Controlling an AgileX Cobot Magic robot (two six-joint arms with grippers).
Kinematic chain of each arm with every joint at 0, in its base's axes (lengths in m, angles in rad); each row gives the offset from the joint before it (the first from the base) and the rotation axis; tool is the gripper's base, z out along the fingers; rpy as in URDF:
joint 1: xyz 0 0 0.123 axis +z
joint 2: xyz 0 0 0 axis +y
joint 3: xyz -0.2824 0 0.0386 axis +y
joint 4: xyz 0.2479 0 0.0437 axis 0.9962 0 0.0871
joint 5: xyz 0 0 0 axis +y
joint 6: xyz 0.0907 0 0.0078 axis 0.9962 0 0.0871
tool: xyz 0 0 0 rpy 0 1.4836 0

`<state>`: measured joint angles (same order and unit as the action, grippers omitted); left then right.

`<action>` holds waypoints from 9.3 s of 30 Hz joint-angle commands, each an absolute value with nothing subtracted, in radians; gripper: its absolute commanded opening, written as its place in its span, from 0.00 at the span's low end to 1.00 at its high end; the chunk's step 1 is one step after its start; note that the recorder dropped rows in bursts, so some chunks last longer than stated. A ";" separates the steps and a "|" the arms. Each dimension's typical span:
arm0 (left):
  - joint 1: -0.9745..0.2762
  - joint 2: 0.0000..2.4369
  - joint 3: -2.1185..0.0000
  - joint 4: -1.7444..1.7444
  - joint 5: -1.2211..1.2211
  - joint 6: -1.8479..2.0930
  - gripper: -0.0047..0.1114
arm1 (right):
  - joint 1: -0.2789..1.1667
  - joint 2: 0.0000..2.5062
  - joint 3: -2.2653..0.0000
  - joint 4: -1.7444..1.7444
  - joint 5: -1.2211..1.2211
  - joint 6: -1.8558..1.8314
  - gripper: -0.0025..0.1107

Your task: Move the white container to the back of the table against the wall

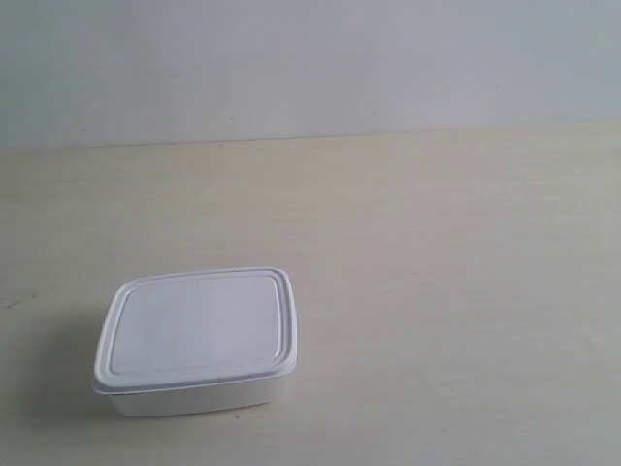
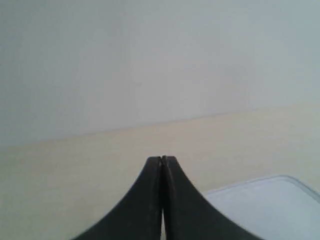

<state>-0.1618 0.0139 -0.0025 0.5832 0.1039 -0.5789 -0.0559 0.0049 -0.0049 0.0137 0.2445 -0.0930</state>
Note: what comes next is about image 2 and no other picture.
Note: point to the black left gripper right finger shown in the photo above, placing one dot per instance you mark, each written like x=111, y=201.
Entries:
x=188, y=215

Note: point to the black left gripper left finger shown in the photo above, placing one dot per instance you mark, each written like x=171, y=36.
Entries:
x=138, y=215

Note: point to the white lidded plastic container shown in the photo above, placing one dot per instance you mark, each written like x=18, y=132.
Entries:
x=274, y=208

